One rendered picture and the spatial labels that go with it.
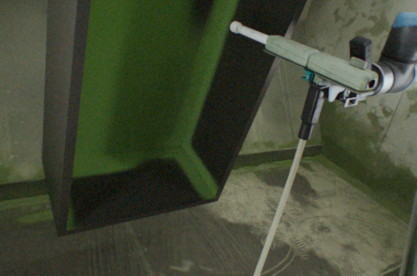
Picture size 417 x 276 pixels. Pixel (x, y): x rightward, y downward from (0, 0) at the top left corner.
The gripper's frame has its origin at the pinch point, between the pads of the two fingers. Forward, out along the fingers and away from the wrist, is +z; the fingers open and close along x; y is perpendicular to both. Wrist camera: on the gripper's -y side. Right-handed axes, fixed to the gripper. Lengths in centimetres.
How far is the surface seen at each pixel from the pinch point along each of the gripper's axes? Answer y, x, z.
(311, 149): 113, 101, -155
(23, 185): 97, 112, 57
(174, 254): 108, 49, 1
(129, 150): 58, 69, 18
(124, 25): 3, 60, 24
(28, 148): 81, 121, 52
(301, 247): 113, 28, -66
